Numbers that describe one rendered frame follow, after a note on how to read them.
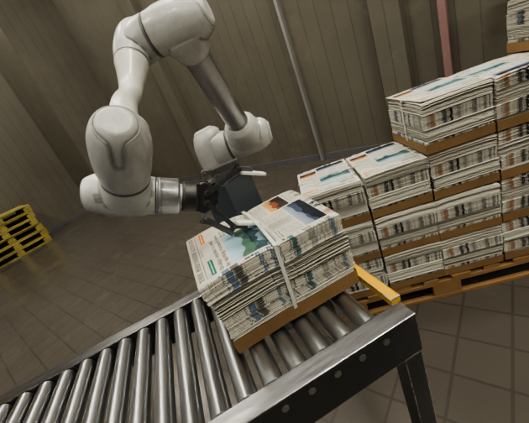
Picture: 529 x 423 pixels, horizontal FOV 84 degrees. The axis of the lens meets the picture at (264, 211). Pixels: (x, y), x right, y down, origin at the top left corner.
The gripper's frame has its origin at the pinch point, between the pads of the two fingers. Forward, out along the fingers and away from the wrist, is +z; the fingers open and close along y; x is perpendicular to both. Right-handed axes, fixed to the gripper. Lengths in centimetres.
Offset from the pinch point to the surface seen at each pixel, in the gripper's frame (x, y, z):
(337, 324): 22.2, 25.8, 15.8
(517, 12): -33, -81, 125
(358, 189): -39, 3, 62
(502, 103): -16, -39, 106
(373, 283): 18.7, 17.5, 27.1
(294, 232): 13.1, 5.1, 5.5
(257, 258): 15.0, 10.7, -3.9
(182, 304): -20, 43, -17
